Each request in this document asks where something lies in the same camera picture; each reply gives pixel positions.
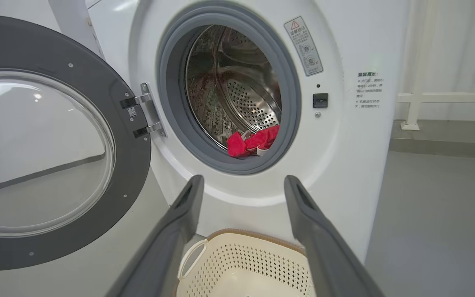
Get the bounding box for metal door hinge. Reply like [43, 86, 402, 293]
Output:
[119, 82, 167, 139]

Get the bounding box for white washing machine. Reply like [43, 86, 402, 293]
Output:
[48, 0, 410, 297]

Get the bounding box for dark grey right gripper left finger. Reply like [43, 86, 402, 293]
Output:
[106, 174, 205, 297]

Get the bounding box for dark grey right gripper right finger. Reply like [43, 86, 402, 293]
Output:
[284, 175, 385, 297]

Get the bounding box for red garment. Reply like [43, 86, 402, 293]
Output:
[226, 125, 281, 158]

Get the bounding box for steel washer drum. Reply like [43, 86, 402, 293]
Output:
[185, 25, 282, 151]

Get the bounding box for black round washer door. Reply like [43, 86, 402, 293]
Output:
[0, 14, 152, 271]

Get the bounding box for printed text label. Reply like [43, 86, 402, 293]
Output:
[353, 71, 385, 110]

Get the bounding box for white railing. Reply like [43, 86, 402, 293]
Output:
[397, 0, 475, 131]

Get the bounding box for cream perforated laundry basket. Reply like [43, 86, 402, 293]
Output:
[175, 229, 317, 297]

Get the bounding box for grey rubber door gasket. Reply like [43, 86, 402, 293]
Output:
[156, 5, 303, 175]

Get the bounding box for grey warning sticker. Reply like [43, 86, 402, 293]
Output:
[284, 16, 324, 77]

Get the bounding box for black door latch socket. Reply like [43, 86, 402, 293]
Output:
[312, 92, 329, 109]

